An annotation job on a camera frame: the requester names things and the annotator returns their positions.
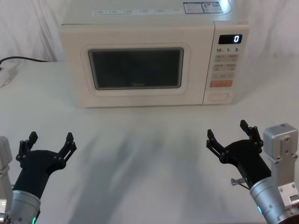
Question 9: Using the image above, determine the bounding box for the white curtain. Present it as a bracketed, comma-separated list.
[0, 0, 299, 63]

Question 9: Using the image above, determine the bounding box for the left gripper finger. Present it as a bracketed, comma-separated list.
[15, 131, 39, 168]
[54, 132, 78, 163]

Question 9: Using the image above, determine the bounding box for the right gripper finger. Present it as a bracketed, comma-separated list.
[206, 129, 225, 162]
[240, 119, 264, 154]

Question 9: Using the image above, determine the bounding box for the white power strip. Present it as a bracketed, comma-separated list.
[0, 63, 20, 88]

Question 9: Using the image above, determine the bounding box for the thin cable with silver plug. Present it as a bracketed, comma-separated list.
[230, 177, 251, 191]

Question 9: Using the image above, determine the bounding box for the white table cloth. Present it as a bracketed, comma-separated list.
[0, 61, 299, 224]

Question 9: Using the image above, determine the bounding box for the cream microwave oven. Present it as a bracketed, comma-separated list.
[58, 0, 249, 108]

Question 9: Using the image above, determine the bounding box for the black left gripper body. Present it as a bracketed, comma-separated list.
[13, 149, 67, 199]

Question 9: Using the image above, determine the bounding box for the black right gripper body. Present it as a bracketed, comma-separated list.
[220, 139, 273, 188]

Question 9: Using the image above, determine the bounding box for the black power cable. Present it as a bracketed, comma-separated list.
[0, 56, 51, 65]

